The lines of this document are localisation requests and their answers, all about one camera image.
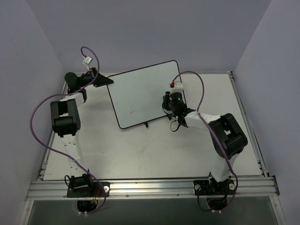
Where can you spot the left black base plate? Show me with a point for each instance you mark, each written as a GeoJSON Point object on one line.
{"type": "Point", "coordinates": [86, 191]}

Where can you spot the white whiteboard black frame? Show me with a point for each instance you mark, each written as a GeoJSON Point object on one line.
{"type": "Point", "coordinates": [137, 95]}

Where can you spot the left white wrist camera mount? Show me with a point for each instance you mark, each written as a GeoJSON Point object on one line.
{"type": "Point", "coordinates": [87, 61]}

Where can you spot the blue bone-shaped eraser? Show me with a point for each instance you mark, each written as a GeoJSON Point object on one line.
{"type": "Point", "coordinates": [166, 96]}

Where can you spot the aluminium left side rail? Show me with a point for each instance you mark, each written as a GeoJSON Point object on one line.
{"type": "Point", "coordinates": [46, 157]}

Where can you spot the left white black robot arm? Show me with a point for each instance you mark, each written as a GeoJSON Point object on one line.
{"type": "Point", "coordinates": [66, 124]}

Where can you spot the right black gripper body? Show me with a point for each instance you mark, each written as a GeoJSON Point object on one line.
{"type": "Point", "coordinates": [167, 101]}

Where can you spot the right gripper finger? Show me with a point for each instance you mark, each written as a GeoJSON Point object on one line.
{"type": "Point", "coordinates": [166, 104]}
{"type": "Point", "coordinates": [182, 121]}

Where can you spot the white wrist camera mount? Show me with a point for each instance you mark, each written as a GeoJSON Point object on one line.
{"type": "Point", "coordinates": [87, 61]}
{"type": "Point", "coordinates": [176, 87]}

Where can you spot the aluminium rail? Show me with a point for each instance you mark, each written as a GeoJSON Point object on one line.
{"type": "Point", "coordinates": [248, 186]}
{"type": "Point", "coordinates": [249, 129]}
{"type": "Point", "coordinates": [111, 73]}
{"type": "Point", "coordinates": [46, 157]}

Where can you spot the aluminium back rail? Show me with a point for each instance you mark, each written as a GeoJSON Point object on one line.
{"type": "Point", "coordinates": [111, 73]}

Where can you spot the aluminium front rail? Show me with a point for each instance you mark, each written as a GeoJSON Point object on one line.
{"type": "Point", "coordinates": [248, 186]}

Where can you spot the aluminium right side rail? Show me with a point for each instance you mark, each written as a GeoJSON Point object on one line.
{"type": "Point", "coordinates": [249, 129]}

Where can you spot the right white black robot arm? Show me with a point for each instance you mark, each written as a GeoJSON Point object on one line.
{"type": "Point", "coordinates": [228, 138]}

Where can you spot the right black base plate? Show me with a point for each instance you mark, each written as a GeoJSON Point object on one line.
{"type": "Point", "coordinates": [211, 187]}

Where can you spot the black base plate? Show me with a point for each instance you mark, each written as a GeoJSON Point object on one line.
{"type": "Point", "coordinates": [211, 187]}
{"type": "Point", "coordinates": [86, 191]}

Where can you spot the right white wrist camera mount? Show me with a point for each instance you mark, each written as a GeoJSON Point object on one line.
{"type": "Point", "coordinates": [176, 87]}

